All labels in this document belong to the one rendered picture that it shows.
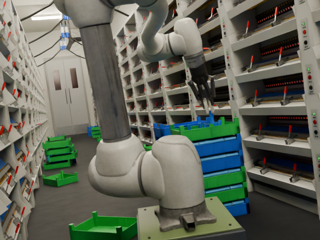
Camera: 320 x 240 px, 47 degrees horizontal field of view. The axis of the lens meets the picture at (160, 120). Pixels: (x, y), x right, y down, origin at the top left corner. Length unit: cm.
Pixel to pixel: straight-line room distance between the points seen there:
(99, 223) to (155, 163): 93
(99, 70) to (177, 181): 42
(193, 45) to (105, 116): 58
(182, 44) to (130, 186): 68
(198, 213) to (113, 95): 46
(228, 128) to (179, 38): 51
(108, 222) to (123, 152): 84
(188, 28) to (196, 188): 71
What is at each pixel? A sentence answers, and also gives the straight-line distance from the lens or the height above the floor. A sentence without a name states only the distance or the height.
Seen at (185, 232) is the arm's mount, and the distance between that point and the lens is 115.
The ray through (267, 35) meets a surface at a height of 85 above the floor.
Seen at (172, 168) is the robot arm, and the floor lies 40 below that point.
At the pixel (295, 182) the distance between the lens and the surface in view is 190.
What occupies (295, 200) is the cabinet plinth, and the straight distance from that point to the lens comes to 198.
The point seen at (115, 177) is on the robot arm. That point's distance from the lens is 122.
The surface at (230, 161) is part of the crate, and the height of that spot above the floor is 27.
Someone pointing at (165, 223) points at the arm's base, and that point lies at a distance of 119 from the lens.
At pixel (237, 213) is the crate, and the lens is 189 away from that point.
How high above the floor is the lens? 61
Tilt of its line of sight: 3 degrees down
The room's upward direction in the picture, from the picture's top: 8 degrees counter-clockwise
